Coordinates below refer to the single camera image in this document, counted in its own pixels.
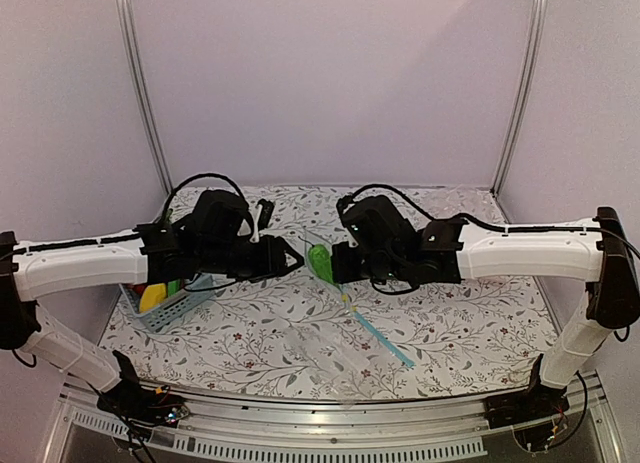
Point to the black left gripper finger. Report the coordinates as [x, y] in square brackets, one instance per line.
[282, 268]
[292, 257]

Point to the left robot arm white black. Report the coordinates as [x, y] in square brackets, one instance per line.
[220, 236]

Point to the left aluminium frame post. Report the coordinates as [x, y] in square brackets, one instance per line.
[134, 57]

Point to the right aluminium frame post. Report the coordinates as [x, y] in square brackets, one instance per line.
[525, 82]

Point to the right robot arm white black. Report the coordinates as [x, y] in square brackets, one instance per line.
[595, 251]

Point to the short green bitter gourd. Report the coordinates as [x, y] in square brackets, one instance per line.
[319, 260]

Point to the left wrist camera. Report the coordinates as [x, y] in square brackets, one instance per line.
[261, 218]

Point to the clear bag blue zipper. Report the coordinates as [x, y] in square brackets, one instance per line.
[347, 366]
[334, 296]

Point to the yellow mango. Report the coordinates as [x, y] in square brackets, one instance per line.
[152, 296]

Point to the long green cucumber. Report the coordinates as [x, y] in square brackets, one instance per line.
[173, 287]

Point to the light blue plastic basket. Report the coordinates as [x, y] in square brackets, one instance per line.
[170, 309]

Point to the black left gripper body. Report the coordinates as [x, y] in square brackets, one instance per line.
[256, 267]

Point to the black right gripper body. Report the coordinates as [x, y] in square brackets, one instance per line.
[345, 271]

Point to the floral table mat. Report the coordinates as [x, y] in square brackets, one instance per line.
[475, 337]

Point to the aluminium frame post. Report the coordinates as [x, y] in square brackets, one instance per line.
[134, 57]
[525, 82]

